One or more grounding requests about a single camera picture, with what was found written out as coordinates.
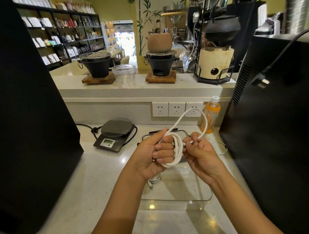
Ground person's right hand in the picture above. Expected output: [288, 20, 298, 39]
[182, 136, 228, 186]

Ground person's left hand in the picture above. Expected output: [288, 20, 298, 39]
[129, 128, 176, 182]

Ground person's right forearm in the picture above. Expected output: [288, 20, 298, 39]
[210, 167, 285, 234]

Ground person's left forearm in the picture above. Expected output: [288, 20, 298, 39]
[92, 165, 148, 234]

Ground orange drink bottle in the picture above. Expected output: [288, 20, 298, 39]
[200, 96, 221, 134]

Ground clear plastic container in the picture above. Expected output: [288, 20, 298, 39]
[139, 135, 213, 212]

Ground black digital kitchen scale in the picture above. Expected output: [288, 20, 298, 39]
[93, 118, 136, 153]

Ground wooden board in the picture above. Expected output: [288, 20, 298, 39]
[145, 70, 177, 84]
[82, 72, 116, 85]

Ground black metal stand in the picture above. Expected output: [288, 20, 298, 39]
[193, 63, 235, 85]

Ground stack of clear plastic cups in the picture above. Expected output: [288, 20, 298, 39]
[112, 64, 136, 88]

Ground black stove with vent opening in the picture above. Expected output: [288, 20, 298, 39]
[144, 49, 180, 77]

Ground black appliance with vents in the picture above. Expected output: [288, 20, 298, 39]
[218, 34, 309, 234]

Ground cream ceramic stove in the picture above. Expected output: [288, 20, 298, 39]
[197, 46, 234, 80]

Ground brown clay teapot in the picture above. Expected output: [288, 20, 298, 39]
[145, 32, 173, 53]

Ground black cast iron kettle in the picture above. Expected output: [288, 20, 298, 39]
[204, 14, 241, 44]

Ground metal coffee roaster machine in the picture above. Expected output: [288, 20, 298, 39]
[161, 4, 204, 49]

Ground large black appliance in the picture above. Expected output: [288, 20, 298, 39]
[0, 0, 84, 234]

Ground black shelf unit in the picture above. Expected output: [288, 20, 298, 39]
[13, 2, 106, 71]

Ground white machine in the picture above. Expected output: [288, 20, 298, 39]
[255, 12, 281, 36]

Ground rows of white packets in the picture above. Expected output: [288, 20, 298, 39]
[20, 16, 80, 65]

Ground coiled white charging cable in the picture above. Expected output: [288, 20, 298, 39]
[147, 174, 161, 190]

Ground white wall socket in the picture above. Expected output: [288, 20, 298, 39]
[185, 102, 204, 117]
[168, 102, 186, 117]
[152, 102, 169, 117]

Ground thin clear cable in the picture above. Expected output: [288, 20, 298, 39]
[212, 141, 228, 156]

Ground black stove with wire mesh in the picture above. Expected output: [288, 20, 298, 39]
[77, 52, 112, 78]

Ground black cable with plug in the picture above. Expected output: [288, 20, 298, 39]
[251, 28, 309, 87]

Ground silver ventilation duct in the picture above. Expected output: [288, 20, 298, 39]
[282, 0, 309, 34]

